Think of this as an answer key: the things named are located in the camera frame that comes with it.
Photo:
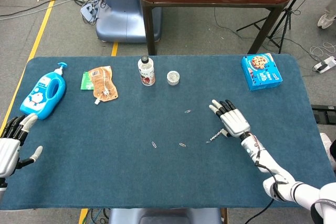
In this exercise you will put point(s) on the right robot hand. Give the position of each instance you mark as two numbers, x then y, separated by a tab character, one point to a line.
235	121

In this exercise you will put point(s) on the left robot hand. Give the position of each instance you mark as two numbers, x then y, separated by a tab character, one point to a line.
8	153

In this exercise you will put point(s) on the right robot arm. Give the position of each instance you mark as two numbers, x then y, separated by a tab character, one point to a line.
275	171

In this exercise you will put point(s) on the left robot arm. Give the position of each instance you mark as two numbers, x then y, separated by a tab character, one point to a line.
2	187

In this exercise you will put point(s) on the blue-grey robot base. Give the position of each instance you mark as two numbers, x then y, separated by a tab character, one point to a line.
120	11

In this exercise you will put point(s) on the blue cookie box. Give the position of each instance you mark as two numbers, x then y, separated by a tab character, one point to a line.
262	73

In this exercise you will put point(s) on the blue pump bottle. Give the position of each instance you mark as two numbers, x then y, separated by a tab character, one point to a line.
39	95

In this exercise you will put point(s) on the small clear paper clip jar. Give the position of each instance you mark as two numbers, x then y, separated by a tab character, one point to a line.
173	78

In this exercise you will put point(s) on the black foot pedal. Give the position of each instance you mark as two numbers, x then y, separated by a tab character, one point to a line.
324	113

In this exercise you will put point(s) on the white shoe beside table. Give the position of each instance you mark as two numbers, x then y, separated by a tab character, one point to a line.
329	150

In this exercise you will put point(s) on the white drink bottle black cap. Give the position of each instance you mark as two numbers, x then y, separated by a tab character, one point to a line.
147	74

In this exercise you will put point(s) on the green packet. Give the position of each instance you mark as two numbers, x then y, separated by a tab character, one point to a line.
85	82

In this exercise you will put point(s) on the white power strip with pedal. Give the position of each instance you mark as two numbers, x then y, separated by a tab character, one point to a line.
324	65

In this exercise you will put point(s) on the own robot grey base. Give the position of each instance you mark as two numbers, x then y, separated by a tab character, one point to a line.
165	216

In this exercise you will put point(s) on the blue table cloth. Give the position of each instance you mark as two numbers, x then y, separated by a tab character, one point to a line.
131	176

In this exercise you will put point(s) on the orange spout pouch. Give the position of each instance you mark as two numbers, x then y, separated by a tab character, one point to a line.
103	85

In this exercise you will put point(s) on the black tripod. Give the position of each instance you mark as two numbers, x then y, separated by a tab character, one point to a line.
288	11

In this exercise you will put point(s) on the person's white shoe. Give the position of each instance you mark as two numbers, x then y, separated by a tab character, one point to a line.
325	22

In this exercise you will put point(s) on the grey power strip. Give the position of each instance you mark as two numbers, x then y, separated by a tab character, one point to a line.
89	10

